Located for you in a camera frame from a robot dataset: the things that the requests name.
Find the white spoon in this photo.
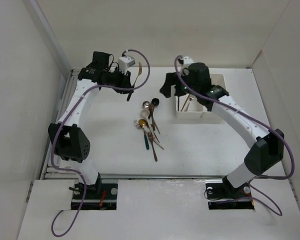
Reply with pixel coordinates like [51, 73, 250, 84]
[140, 109, 155, 131]

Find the brown wooden spoon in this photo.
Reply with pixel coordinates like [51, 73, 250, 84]
[149, 103, 161, 134]

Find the rose gold fork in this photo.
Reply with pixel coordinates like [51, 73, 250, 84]
[180, 94, 190, 112]

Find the silver spoon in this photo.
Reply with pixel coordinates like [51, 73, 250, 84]
[142, 101, 151, 109]

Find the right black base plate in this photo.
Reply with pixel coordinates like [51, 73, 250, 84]
[204, 182, 255, 210]

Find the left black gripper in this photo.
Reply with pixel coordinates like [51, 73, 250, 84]
[104, 66, 134, 95]

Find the gold spoon dark handle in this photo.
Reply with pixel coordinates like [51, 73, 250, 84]
[138, 118, 150, 150]

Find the long copper handle utensil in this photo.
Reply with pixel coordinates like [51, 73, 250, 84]
[147, 132, 158, 162]

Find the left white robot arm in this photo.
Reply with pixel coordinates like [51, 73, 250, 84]
[48, 51, 136, 199]

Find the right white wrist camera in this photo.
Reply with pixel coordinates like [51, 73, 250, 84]
[177, 56, 194, 69]

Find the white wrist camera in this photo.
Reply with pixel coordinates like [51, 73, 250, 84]
[117, 55, 136, 75]
[177, 56, 194, 69]

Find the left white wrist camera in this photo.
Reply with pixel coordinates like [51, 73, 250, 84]
[117, 55, 136, 75]

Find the left white container bin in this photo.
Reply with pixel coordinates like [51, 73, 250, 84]
[175, 94, 205, 120]

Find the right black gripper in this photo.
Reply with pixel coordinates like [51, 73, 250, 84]
[159, 69, 200, 98]

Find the white container bin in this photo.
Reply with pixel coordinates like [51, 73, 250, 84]
[175, 94, 205, 120]
[202, 73, 227, 120]

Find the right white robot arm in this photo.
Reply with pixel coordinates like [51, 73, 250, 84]
[159, 62, 284, 198]

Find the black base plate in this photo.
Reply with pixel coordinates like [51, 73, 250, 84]
[69, 182, 118, 211]
[204, 182, 255, 210]

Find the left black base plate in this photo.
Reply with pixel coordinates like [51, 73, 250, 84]
[69, 182, 118, 211]

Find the black spoon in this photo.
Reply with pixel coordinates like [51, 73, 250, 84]
[151, 98, 160, 108]

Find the right white container bin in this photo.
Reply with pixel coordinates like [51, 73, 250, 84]
[202, 73, 227, 120]

